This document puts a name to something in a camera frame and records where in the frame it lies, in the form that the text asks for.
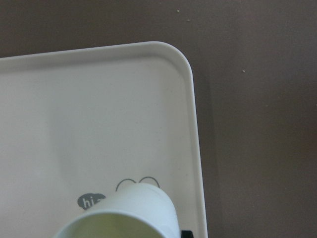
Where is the pale yellow plastic cup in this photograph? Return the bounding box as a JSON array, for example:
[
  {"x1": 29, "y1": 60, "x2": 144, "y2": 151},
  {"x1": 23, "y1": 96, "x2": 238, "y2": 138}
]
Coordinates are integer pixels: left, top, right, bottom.
[{"x1": 54, "y1": 183, "x2": 181, "y2": 238}]

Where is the cream rabbit tray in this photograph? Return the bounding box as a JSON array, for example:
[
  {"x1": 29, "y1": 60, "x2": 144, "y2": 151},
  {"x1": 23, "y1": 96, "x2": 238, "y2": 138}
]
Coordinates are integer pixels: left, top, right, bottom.
[{"x1": 0, "y1": 42, "x2": 208, "y2": 238}]

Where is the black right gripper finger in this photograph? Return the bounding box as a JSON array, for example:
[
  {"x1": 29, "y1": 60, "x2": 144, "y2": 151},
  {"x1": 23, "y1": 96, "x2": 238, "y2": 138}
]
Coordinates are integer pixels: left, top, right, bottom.
[{"x1": 181, "y1": 230, "x2": 193, "y2": 238}]

